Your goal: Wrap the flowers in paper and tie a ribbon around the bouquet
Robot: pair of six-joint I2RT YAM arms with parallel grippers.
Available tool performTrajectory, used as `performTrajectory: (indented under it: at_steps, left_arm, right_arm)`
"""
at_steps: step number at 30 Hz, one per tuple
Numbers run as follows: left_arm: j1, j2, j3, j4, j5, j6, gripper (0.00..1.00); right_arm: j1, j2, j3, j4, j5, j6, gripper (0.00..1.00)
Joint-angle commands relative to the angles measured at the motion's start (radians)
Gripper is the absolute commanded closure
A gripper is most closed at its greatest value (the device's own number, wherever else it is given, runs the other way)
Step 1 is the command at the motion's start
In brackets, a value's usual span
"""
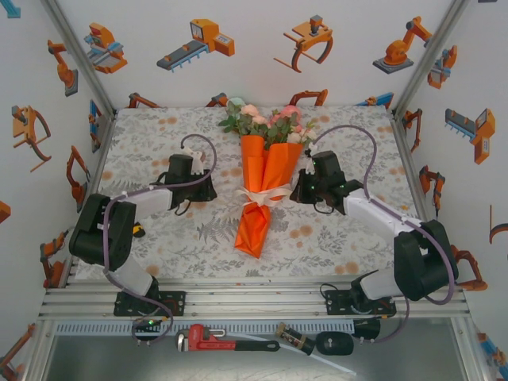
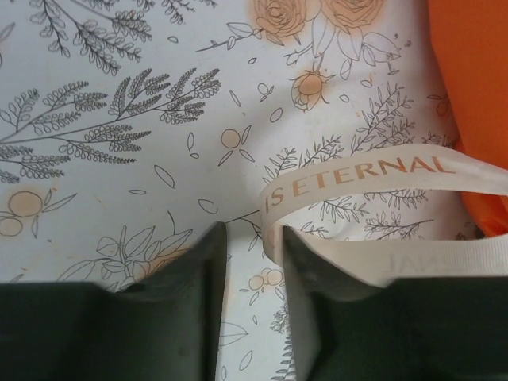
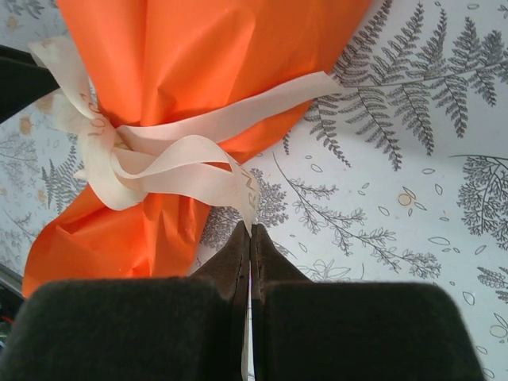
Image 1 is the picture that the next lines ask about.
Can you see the cream ribbon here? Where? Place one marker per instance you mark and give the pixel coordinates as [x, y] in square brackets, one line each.
[258, 196]

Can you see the orange wrapping paper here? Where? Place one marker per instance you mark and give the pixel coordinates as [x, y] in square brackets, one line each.
[254, 234]

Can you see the peach fake flower spray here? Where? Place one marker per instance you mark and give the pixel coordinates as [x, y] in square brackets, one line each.
[250, 109]

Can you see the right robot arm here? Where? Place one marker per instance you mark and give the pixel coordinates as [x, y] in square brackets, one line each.
[377, 214]

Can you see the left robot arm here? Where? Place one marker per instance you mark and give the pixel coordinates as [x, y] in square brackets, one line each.
[151, 200]

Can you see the floral print tablecloth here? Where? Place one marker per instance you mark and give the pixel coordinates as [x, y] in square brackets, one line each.
[190, 262]

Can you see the small circuit board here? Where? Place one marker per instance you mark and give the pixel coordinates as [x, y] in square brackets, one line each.
[147, 324]

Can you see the red pipe wrench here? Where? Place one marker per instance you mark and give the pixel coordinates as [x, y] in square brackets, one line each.
[198, 337]

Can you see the brass and black cylinder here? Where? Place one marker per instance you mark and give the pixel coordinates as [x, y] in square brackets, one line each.
[295, 338]

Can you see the black oval plastic object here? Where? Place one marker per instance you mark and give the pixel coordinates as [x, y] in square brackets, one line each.
[335, 343]

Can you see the white plastic strip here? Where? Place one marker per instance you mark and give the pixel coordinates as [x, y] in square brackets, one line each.
[337, 367]

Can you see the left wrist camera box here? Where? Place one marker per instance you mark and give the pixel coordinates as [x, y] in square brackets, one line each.
[180, 166]

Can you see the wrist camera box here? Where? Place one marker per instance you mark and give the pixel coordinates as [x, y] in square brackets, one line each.
[180, 166]
[327, 163]

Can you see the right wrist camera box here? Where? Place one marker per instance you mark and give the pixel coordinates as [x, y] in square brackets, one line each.
[327, 163]

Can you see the aluminium side rail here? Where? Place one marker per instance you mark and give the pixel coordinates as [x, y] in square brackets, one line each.
[98, 158]
[401, 135]

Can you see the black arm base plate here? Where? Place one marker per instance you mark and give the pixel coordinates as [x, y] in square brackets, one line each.
[176, 303]
[335, 303]

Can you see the aluminium rail deck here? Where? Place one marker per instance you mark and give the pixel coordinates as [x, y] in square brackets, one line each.
[258, 305]

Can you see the aluminium frame post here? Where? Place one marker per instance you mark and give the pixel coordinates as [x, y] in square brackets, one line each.
[429, 55]
[472, 349]
[39, 347]
[80, 55]

